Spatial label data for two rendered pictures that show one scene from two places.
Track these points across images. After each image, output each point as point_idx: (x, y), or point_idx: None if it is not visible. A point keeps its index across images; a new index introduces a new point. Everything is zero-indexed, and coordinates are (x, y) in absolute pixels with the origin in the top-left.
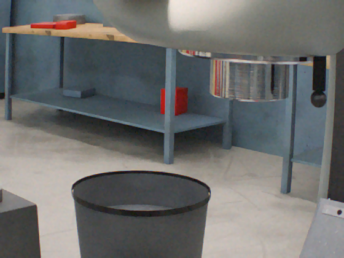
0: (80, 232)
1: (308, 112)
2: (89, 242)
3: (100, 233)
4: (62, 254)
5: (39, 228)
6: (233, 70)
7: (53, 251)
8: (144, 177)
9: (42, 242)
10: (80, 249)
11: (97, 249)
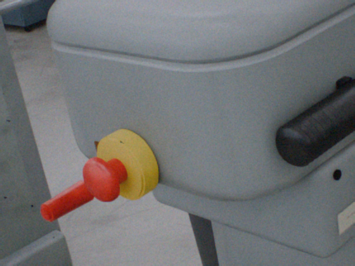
0: (193, 219)
1: None
2: (201, 228)
3: (210, 221)
4: (168, 208)
5: None
6: None
7: (160, 206)
8: None
9: (147, 197)
10: (194, 232)
11: (210, 234)
